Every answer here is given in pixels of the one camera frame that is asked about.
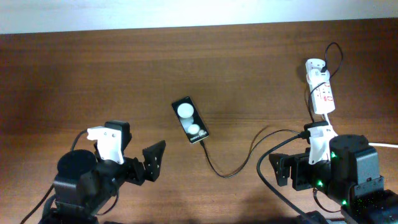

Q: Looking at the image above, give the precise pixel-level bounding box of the white USB charger adapter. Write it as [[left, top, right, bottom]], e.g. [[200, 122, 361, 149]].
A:
[[307, 68, 330, 85]]

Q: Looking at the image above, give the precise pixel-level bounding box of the black smartphone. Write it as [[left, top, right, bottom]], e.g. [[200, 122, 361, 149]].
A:
[[171, 96, 210, 144]]

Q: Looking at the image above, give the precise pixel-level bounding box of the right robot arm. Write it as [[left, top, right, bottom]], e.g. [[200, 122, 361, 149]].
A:
[[269, 134, 397, 223]]

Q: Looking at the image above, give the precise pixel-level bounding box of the left black camera cable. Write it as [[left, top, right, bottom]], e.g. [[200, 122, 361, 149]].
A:
[[20, 129, 119, 224]]

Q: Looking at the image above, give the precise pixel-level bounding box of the white power strip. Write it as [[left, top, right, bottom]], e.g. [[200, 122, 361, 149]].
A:
[[305, 58, 335, 114]]

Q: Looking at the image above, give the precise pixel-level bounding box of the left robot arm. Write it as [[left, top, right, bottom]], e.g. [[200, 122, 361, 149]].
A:
[[40, 121, 166, 223]]

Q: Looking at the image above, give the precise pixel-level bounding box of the white power strip cord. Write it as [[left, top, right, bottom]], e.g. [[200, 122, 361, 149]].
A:
[[322, 113, 398, 149]]

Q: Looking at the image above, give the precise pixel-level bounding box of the black USB charging cable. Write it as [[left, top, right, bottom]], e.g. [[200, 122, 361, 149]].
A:
[[198, 42, 344, 179]]

